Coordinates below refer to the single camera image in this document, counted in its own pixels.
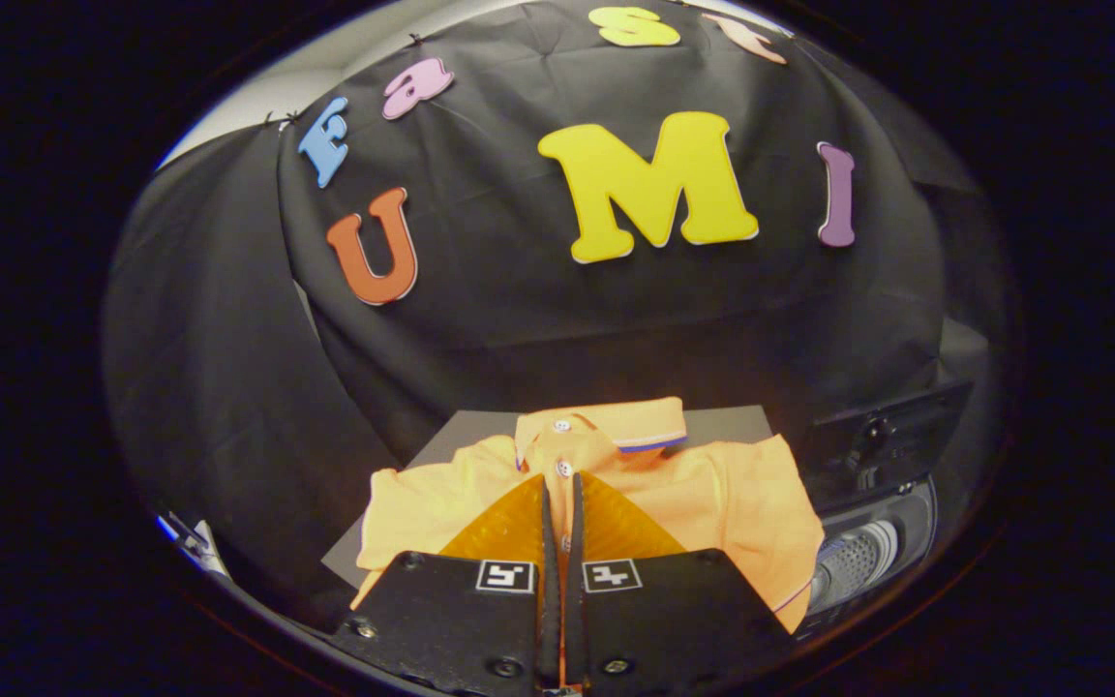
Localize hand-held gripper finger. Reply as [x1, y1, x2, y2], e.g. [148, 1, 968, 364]
[330, 474, 558, 693]
[562, 471, 796, 693]

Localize black backdrop cloth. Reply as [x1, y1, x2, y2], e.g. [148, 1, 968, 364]
[103, 0, 1013, 630]

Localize grey metal cabinet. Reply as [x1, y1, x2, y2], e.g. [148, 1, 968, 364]
[320, 407, 773, 590]

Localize orange polo shirt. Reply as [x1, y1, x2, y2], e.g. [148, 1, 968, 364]
[352, 397, 825, 635]

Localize white blue object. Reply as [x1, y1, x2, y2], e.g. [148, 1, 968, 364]
[156, 513, 229, 578]

